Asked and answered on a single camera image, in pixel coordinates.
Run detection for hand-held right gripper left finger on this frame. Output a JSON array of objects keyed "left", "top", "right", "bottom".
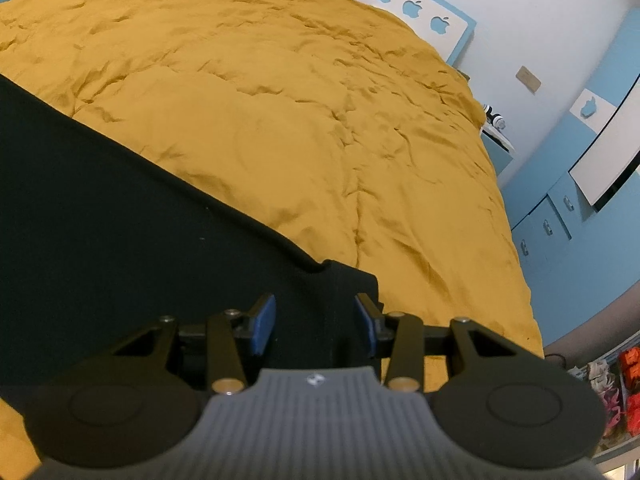
[{"left": 113, "top": 293, "right": 277, "bottom": 394}]

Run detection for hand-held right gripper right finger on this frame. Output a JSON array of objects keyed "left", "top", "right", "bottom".
[{"left": 353, "top": 292, "right": 522, "bottom": 392}]

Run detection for black pants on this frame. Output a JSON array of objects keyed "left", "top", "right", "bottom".
[{"left": 0, "top": 74, "right": 385, "bottom": 411}]

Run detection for blue wardrobe with apple cutouts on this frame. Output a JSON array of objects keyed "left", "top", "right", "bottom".
[{"left": 500, "top": 5, "right": 640, "bottom": 347}]

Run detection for blue nightstand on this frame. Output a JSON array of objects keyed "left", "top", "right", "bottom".
[{"left": 480, "top": 127, "right": 516, "bottom": 179}]

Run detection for mustard yellow quilted blanket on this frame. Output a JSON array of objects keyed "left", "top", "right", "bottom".
[{"left": 0, "top": 0, "right": 546, "bottom": 480}]

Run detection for black and white striped item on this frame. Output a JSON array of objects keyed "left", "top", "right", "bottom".
[{"left": 482, "top": 103, "right": 507, "bottom": 131}]

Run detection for pink toy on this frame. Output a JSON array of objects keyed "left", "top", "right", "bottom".
[{"left": 602, "top": 387, "right": 623, "bottom": 426}]

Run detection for orange toy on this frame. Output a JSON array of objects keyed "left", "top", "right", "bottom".
[{"left": 617, "top": 347, "right": 640, "bottom": 437}]

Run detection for black framed white wardrobe panel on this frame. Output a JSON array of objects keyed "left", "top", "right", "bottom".
[{"left": 568, "top": 87, "right": 640, "bottom": 213}]

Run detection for beige wall switch plate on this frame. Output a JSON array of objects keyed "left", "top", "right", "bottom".
[{"left": 516, "top": 65, "right": 543, "bottom": 95}]

